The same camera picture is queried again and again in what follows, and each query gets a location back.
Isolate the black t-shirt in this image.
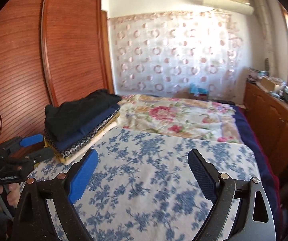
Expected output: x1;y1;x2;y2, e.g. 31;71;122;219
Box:
44;89;122;141

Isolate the navy blue garment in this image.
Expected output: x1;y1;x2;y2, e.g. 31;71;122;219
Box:
53;104;120;152

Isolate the yellow folded cloth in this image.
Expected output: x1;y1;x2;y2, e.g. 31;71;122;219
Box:
44;139;72;165

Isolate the white folded cloth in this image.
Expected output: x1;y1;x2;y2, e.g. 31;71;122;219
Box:
60;120;117;165

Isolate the navy blue bedsheet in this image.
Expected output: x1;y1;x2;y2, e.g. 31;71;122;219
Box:
232;105;283;206

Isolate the long wooden cabinet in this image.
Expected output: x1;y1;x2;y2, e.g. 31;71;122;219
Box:
243;82;288;177

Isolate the wooden slatted wardrobe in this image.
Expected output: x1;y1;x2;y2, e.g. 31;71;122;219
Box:
0;0;114;143

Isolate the floral pink quilt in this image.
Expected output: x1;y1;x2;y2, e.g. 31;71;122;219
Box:
117;94;242;144

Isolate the blue floral white board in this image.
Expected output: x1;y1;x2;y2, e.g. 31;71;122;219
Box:
18;127;263;241

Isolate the cardboard box on cabinet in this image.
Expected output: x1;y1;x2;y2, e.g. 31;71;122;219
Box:
260;77;277;92

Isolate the teal item box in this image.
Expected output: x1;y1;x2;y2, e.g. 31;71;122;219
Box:
188;83;209;101

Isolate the patterned sheer curtain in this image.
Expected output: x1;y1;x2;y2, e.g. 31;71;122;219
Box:
108;10;243;100

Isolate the ring patterned folded cloth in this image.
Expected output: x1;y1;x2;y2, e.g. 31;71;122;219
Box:
44;106;119;159

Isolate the wall air conditioner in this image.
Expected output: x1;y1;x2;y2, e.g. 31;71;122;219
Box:
203;0;254;15

